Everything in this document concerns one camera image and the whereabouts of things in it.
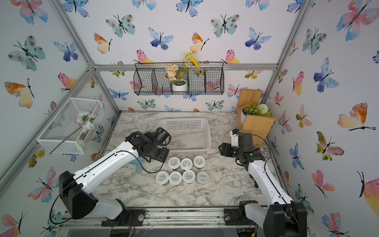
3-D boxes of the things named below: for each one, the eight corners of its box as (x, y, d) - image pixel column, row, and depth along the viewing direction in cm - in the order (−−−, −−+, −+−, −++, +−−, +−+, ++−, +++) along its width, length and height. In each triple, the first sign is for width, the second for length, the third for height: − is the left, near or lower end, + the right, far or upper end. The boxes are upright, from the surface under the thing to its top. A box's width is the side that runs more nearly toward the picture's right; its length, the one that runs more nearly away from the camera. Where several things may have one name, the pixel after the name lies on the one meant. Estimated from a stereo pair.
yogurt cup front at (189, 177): (183, 186, 86) (182, 181, 80) (183, 175, 90) (182, 170, 84) (195, 186, 86) (195, 181, 80) (195, 175, 90) (195, 170, 84)
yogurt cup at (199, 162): (193, 171, 91) (193, 165, 85) (193, 161, 96) (193, 155, 90) (205, 171, 91) (205, 165, 85) (204, 161, 95) (205, 155, 90)
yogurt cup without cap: (196, 185, 86) (196, 181, 82) (196, 175, 90) (196, 171, 85) (208, 185, 86) (209, 181, 82) (207, 175, 90) (208, 171, 85)
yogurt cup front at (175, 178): (170, 187, 85) (168, 183, 79) (171, 176, 89) (169, 171, 83) (181, 187, 85) (180, 183, 79) (182, 176, 89) (181, 171, 83)
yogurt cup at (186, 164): (180, 173, 90) (179, 168, 85) (181, 163, 94) (180, 158, 89) (192, 173, 90) (192, 168, 84) (192, 163, 94) (192, 158, 89)
